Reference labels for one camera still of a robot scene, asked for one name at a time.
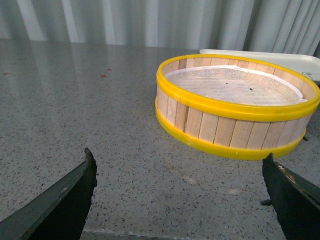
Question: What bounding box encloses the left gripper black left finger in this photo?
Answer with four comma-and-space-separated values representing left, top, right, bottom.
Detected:
0, 148, 97, 240

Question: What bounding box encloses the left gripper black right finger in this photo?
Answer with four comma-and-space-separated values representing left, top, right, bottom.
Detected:
262, 153, 320, 240

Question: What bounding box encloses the white bear print tray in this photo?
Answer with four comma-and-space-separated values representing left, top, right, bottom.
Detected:
199, 49, 320, 87

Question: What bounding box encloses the yellow rimmed bamboo steamer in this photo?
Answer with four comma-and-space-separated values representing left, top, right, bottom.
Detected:
155, 54, 320, 160

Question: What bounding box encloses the white steamer liner cloth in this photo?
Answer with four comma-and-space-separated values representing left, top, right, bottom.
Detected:
165, 65, 307, 106

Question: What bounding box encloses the grey pleated curtain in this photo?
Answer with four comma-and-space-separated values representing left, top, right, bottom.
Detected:
0, 0, 320, 57

